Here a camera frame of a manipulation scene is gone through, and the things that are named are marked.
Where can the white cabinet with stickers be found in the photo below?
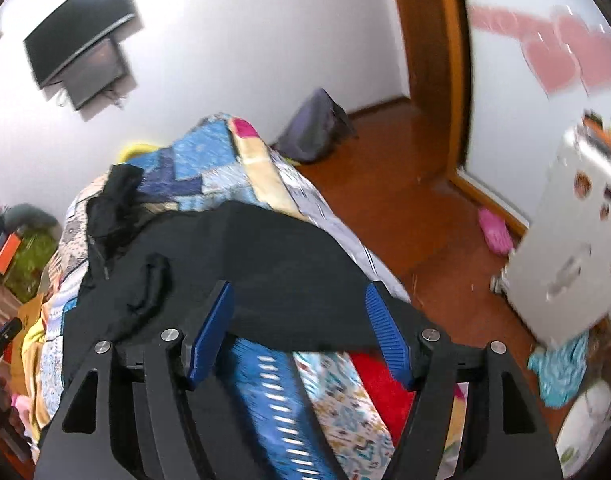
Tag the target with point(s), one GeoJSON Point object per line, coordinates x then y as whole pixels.
{"type": "Point", "coordinates": [555, 240]}

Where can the pink wall decoration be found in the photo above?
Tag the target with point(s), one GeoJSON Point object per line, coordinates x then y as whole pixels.
{"type": "Point", "coordinates": [550, 65]}

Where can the grey cushion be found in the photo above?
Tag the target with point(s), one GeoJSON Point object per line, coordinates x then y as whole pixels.
{"type": "Point", "coordinates": [27, 215]}

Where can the red cloth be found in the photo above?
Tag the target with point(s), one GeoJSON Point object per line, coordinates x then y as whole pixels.
{"type": "Point", "coordinates": [380, 390]}

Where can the white bag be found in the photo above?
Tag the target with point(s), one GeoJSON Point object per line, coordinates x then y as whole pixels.
{"type": "Point", "coordinates": [585, 420]}

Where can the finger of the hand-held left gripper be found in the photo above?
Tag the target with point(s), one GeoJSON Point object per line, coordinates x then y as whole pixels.
{"type": "Point", "coordinates": [2, 337]}

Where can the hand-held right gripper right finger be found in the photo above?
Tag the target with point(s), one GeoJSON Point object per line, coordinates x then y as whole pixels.
{"type": "Point", "coordinates": [385, 330]}

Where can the small dark wall screen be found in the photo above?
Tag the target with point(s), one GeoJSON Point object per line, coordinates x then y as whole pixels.
{"type": "Point", "coordinates": [95, 77]}

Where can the black wall television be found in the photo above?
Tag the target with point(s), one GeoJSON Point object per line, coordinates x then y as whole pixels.
{"type": "Point", "coordinates": [75, 30]}

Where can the teal cloth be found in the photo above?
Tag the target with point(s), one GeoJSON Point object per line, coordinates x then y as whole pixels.
{"type": "Point", "coordinates": [560, 370]}

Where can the green patterned box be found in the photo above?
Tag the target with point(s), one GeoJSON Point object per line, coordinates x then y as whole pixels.
{"type": "Point", "coordinates": [30, 260]}

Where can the purple grey backpack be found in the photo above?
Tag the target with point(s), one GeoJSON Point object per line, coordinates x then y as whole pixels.
{"type": "Point", "coordinates": [315, 125]}

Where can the yellow printed cloth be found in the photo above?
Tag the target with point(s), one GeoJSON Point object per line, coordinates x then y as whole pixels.
{"type": "Point", "coordinates": [32, 340]}

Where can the wooden door frame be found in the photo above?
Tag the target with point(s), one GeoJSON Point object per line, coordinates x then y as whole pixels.
{"type": "Point", "coordinates": [425, 35]}

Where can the yellow pillow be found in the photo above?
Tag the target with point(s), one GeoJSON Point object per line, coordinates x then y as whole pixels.
{"type": "Point", "coordinates": [135, 150]}

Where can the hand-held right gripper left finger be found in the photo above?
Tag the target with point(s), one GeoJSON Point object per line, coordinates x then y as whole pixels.
{"type": "Point", "coordinates": [213, 335]}

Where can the orange box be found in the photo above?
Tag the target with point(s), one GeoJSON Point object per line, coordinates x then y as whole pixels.
{"type": "Point", "coordinates": [7, 255]}

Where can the patchwork printed bedspread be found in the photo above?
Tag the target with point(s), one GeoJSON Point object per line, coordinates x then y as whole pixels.
{"type": "Point", "coordinates": [205, 160]}

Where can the black garment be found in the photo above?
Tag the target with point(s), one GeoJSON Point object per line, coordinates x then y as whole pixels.
{"type": "Point", "coordinates": [285, 270]}

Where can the pink slipper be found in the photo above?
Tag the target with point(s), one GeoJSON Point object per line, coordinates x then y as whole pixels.
{"type": "Point", "coordinates": [495, 232]}

